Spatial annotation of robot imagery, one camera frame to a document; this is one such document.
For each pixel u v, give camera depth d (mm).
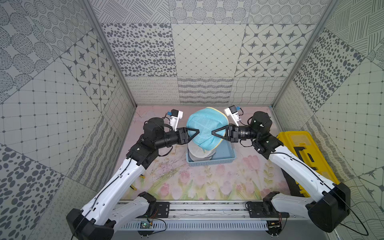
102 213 384
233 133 566
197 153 894
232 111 592
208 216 727
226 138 599
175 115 598
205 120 613
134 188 810
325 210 459
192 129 615
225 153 938
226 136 594
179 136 563
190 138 602
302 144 807
